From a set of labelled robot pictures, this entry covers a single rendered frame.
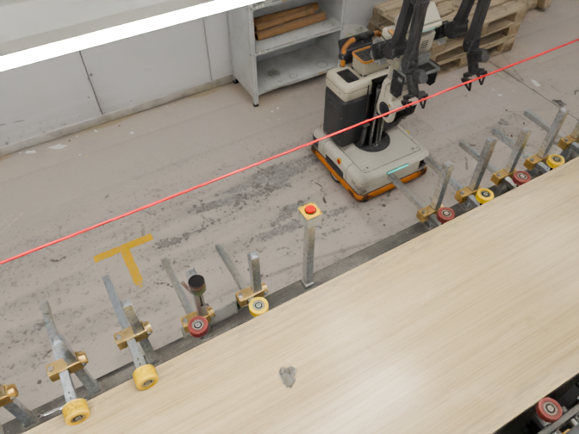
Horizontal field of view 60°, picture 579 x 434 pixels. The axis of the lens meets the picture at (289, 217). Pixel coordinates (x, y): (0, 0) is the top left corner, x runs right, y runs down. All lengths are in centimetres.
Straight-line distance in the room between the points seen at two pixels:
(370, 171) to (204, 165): 130
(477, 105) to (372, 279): 289
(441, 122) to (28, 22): 397
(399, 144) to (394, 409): 226
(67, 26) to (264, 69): 400
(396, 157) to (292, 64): 160
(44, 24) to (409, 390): 164
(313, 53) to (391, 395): 362
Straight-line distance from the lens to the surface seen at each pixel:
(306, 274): 227
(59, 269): 361
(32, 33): 78
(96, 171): 415
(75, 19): 78
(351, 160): 357
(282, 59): 485
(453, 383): 202
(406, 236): 261
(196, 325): 206
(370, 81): 341
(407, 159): 365
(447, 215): 247
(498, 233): 248
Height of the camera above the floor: 269
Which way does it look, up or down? 49 degrees down
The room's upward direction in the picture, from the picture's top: straight up
